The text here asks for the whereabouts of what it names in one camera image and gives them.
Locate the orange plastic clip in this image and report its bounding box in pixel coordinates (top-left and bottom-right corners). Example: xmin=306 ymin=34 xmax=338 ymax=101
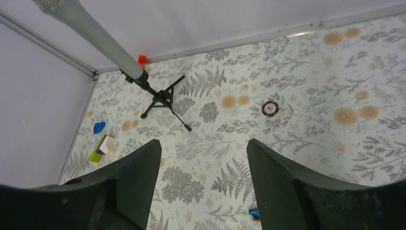
xmin=137 ymin=55 xmax=148 ymax=68

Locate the blue AA battery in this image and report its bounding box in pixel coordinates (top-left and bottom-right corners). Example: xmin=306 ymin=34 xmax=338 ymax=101
xmin=248 ymin=208 xmax=259 ymax=217

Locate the round poker chip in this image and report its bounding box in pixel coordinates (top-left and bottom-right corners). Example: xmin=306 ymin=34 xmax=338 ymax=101
xmin=261 ymin=100 xmax=280 ymax=117

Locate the blue plastic piece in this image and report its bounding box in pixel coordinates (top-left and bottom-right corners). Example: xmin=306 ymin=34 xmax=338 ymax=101
xmin=93 ymin=121 xmax=106 ymax=134

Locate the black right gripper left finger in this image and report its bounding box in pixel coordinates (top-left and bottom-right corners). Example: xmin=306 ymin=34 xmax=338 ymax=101
xmin=0 ymin=139 xmax=162 ymax=230

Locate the black tripod mic stand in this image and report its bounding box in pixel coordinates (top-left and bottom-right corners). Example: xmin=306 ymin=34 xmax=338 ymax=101
xmin=119 ymin=69 xmax=192 ymax=131

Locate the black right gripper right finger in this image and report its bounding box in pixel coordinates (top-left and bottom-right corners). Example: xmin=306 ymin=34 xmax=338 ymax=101
xmin=247 ymin=139 xmax=406 ymax=230

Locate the grey microphone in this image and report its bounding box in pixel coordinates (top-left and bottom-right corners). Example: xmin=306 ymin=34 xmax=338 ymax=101
xmin=34 ymin=0 xmax=148 ymax=81

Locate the white and green block stack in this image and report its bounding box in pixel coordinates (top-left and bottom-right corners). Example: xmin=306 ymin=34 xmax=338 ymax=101
xmin=89 ymin=134 xmax=120 ymax=163

